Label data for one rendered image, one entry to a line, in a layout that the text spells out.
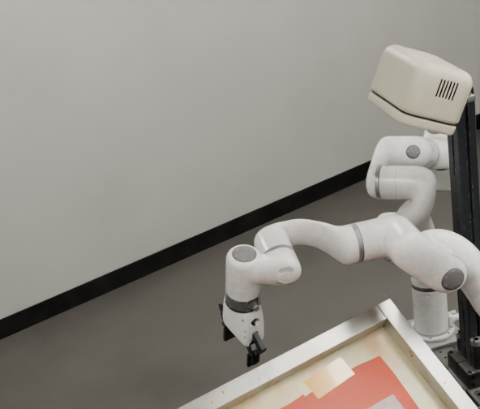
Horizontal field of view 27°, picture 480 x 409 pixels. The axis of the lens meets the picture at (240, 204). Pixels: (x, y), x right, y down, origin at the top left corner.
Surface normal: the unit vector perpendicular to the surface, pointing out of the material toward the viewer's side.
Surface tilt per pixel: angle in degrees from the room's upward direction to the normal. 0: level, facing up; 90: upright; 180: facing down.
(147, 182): 90
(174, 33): 90
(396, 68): 63
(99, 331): 0
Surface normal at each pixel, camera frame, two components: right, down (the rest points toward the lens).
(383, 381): 0.16, -0.61
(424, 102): 0.28, 0.37
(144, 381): -0.15, -0.89
